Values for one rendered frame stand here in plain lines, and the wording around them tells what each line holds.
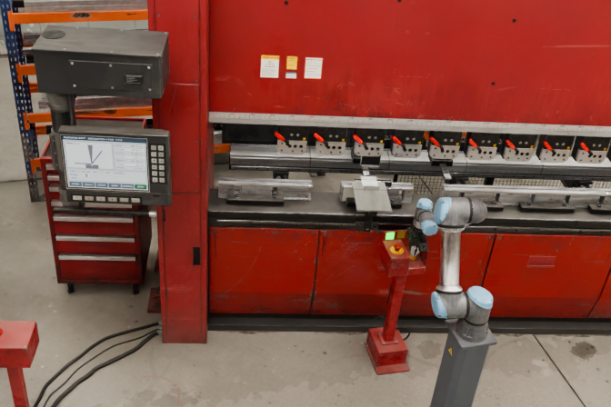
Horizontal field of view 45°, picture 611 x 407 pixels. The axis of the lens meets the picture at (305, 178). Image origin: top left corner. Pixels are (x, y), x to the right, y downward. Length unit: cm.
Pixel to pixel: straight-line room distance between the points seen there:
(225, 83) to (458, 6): 116
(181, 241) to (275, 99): 89
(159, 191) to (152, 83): 51
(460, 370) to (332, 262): 99
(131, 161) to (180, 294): 116
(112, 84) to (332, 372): 210
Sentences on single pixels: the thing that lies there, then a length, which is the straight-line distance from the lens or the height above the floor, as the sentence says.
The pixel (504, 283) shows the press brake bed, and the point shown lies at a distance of 445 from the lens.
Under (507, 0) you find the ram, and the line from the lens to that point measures 365.
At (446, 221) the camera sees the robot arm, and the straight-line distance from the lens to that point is 328.
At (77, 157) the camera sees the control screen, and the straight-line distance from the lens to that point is 324.
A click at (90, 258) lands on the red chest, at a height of 33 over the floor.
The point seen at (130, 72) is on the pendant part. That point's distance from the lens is 302.
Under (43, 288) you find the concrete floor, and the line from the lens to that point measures 486.
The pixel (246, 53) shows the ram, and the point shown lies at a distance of 356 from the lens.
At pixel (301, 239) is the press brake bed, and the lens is 401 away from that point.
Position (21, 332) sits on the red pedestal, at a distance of 344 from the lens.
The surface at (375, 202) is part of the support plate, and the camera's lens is 383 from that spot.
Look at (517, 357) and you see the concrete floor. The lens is 464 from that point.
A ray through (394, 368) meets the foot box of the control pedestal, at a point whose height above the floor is 1.
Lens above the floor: 316
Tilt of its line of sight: 33 degrees down
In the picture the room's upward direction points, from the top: 5 degrees clockwise
